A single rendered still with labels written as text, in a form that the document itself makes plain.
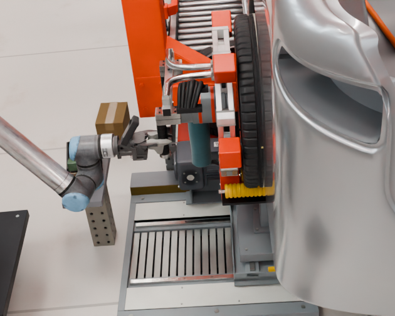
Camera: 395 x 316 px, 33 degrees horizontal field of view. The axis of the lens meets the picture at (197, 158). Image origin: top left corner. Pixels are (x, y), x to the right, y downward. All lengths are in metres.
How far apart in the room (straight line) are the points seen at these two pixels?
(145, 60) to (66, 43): 2.16
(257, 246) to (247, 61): 0.90
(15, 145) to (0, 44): 2.94
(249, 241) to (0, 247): 1.05
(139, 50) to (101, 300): 1.11
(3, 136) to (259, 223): 1.18
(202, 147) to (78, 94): 1.78
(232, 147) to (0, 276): 1.13
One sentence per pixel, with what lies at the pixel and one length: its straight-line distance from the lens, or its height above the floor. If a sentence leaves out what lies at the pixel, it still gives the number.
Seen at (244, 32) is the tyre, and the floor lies 1.17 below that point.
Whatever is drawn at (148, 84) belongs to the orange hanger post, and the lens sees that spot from 3.04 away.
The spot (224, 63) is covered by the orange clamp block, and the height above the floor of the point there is 1.14.
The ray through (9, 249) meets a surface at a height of 0.30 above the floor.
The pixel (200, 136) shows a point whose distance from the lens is 2.76.
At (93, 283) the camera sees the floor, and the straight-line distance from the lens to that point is 3.12.
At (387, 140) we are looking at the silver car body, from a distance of 1.43.
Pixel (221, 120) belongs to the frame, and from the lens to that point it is 2.30.
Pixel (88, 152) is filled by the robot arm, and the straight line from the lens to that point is 2.48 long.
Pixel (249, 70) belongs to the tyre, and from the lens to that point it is 2.27.
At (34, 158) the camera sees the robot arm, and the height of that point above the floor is 0.87.
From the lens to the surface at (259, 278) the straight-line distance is 2.86.
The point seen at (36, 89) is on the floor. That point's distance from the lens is 4.59.
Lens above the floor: 2.25
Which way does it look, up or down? 37 degrees down
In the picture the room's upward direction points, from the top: 6 degrees counter-clockwise
